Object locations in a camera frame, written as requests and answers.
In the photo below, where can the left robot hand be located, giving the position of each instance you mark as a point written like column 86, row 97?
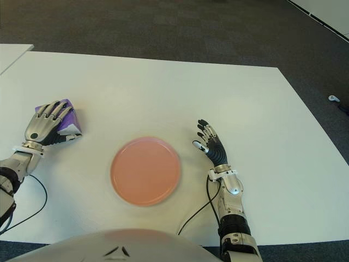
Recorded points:
column 39, row 125

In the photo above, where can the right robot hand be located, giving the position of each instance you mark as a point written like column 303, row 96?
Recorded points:
column 216, row 151

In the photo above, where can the purple tissue paper pack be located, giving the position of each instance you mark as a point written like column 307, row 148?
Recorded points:
column 71, row 121

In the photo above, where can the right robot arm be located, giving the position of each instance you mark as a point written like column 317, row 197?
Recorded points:
column 231, row 199

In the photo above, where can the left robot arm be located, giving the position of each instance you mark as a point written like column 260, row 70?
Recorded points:
column 19, row 161

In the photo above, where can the pink round plate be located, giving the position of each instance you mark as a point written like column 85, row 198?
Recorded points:
column 144, row 172

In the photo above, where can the white side table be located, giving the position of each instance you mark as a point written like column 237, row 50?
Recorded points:
column 11, row 56

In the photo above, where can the white handheld controller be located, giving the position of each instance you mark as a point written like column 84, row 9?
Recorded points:
column 333, row 98

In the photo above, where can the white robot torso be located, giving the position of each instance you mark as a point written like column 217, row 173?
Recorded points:
column 109, row 245

